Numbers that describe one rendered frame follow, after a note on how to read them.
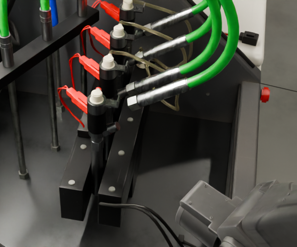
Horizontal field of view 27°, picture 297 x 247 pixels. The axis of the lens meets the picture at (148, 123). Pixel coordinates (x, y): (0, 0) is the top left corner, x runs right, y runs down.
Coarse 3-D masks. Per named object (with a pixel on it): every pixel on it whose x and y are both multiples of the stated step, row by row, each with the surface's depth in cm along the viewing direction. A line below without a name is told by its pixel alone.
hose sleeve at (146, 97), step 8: (184, 80) 82; (160, 88) 84; (168, 88) 83; (176, 88) 83; (184, 88) 82; (144, 96) 85; (152, 96) 84; (160, 96) 84; (168, 96) 84; (144, 104) 86
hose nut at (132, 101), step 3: (135, 96) 86; (129, 99) 86; (132, 99) 86; (135, 99) 86; (129, 102) 86; (132, 102) 86; (135, 102) 86; (129, 105) 86; (132, 105) 86; (135, 105) 86; (138, 105) 86; (132, 108) 86; (135, 108) 86; (138, 108) 86
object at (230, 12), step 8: (224, 0) 72; (224, 8) 73; (232, 8) 73; (232, 16) 74; (232, 24) 74; (232, 32) 75; (232, 40) 76; (232, 48) 77; (224, 56) 78; (232, 56) 78; (216, 64) 79; (224, 64) 79; (208, 72) 80; (216, 72) 80; (192, 80) 82; (200, 80) 81
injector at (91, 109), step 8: (88, 96) 88; (104, 96) 88; (88, 104) 88; (96, 104) 87; (88, 112) 89; (96, 112) 88; (104, 112) 89; (88, 120) 90; (96, 120) 89; (104, 120) 90; (88, 128) 91; (96, 128) 90; (104, 128) 91; (112, 128) 91; (96, 136) 91; (96, 144) 93; (96, 152) 94; (96, 160) 96; (96, 168) 97; (96, 176) 98; (96, 184) 100; (96, 192) 101
